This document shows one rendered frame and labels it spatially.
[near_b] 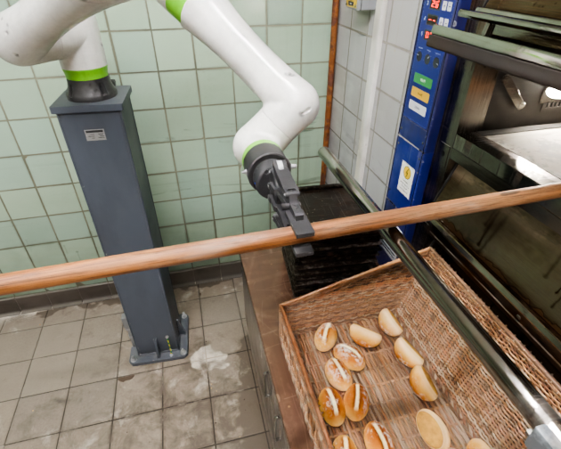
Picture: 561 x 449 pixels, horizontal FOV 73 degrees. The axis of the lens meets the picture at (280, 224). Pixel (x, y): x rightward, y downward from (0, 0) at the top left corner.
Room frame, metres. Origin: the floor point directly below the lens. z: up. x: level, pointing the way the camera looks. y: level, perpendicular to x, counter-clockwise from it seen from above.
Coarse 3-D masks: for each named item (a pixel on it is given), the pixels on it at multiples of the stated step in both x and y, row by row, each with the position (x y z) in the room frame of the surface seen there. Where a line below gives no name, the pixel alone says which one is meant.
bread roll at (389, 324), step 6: (384, 312) 0.82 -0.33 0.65; (390, 312) 0.82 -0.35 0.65; (378, 318) 0.82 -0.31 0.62; (384, 318) 0.80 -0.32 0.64; (390, 318) 0.79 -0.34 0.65; (384, 324) 0.78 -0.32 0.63; (390, 324) 0.77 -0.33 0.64; (396, 324) 0.77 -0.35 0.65; (384, 330) 0.78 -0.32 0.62; (390, 330) 0.76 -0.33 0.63; (396, 330) 0.76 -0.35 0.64
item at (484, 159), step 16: (464, 144) 0.92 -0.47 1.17; (480, 144) 0.88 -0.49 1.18; (496, 144) 0.88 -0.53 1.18; (480, 160) 0.85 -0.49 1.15; (496, 160) 0.81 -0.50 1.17; (512, 160) 0.79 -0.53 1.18; (512, 176) 0.75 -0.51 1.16; (528, 176) 0.72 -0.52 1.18; (544, 176) 0.72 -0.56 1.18; (560, 208) 0.62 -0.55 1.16
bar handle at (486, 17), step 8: (464, 16) 0.89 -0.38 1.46; (472, 16) 0.87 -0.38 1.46; (480, 16) 0.84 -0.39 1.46; (488, 16) 0.82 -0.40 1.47; (496, 16) 0.80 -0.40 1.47; (504, 16) 0.79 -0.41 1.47; (488, 24) 0.81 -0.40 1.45; (496, 24) 0.80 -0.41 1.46; (504, 24) 0.78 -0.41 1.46; (512, 24) 0.76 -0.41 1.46; (520, 24) 0.74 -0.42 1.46; (528, 24) 0.72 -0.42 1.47; (536, 24) 0.71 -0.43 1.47; (544, 24) 0.70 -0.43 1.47; (552, 24) 0.69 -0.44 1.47; (488, 32) 0.81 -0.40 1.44; (536, 32) 0.71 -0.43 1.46; (544, 32) 0.69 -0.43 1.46; (552, 32) 0.67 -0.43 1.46; (560, 32) 0.66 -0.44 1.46
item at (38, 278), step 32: (512, 192) 0.60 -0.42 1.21; (544, 192) 0.61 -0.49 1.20; (320, 224) 0.50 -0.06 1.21; (352, 224) 0.51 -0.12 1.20; (384, 224) 0.52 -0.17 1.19; (128, 256) 0.42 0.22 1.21; (160, 256) 0.43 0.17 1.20; (192, 256) 0.44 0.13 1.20; (224, 256) 0.45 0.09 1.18; (0, 288) 0.37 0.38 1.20; (32, 288) 0.38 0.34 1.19
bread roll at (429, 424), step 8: (424, 416) 0.49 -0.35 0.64; (432, 416) 0.49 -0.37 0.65; (424, 424) 0.48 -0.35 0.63; (432, 424) 0.47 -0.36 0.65; (440, 424) 0.47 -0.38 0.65; (424, 432) 0.46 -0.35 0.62; (432, 432) 0.46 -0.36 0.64; (440, 432) 0.45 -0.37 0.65; (448, 432) 0.45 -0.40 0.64; (424, 440) 0.45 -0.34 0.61; (432, 440) 0.44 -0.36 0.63; (440, 440) 0.44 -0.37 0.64; (448, 440) 0.44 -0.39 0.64; (432, 448) 0.43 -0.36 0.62; (440, 448) 0.42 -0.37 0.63
